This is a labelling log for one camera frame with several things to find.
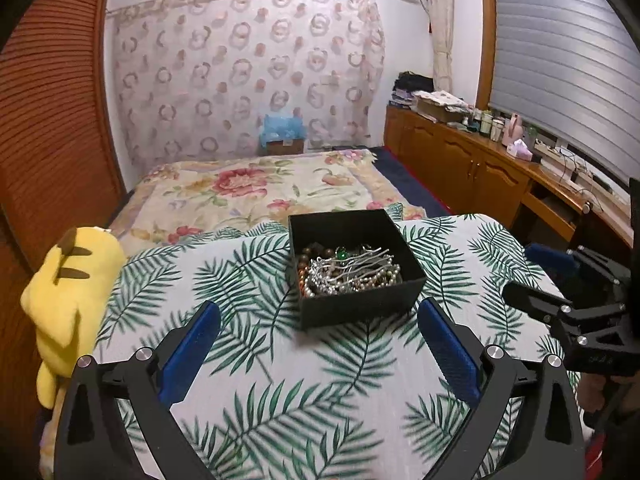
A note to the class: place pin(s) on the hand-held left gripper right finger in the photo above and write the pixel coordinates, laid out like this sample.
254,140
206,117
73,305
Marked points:
450,355

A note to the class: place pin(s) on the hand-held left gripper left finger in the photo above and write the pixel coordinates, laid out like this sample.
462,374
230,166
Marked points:
192,350

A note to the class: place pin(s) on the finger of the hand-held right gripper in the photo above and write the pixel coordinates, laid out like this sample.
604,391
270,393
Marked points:
550,259
530,297

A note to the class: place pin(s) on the black jewelry box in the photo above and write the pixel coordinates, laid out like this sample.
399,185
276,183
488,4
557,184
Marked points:
360,305

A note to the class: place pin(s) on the pink tissue box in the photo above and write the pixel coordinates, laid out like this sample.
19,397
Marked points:
520,151

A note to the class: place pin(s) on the green leaf print tablecloth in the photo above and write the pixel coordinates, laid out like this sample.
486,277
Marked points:
310,385

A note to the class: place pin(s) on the wooden cabinet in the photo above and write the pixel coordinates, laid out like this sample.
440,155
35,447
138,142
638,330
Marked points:
465,165

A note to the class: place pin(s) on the pink bottle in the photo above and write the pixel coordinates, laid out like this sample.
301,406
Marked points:
513,130

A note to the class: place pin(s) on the yellow plush toy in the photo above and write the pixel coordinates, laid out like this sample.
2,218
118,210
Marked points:
65,305

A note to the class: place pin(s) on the row of small bottles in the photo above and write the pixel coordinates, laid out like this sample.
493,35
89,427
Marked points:
487,122

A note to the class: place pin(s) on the dark blue bed sheet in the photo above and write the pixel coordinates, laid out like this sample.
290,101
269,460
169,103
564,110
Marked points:
415,185

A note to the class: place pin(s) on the floral blanket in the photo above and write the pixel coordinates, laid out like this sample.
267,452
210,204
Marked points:
240,185

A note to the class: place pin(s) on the cardboard box with papers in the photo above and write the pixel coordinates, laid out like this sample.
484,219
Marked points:
440,105

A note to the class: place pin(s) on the grey window blind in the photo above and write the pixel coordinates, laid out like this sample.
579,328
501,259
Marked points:
565,50

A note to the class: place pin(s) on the stack of folded clothes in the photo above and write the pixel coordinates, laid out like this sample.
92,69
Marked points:
410,91

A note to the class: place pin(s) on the small cardboard box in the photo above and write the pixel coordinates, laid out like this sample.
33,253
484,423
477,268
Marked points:
284,147

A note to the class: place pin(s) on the blue plastic bag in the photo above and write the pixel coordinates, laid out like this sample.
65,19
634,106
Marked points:
282,127

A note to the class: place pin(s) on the white lace curtain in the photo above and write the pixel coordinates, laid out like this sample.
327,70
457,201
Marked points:
442,25

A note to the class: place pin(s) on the brown ribbed wardrobe door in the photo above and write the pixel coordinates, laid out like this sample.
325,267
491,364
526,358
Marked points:
50,110

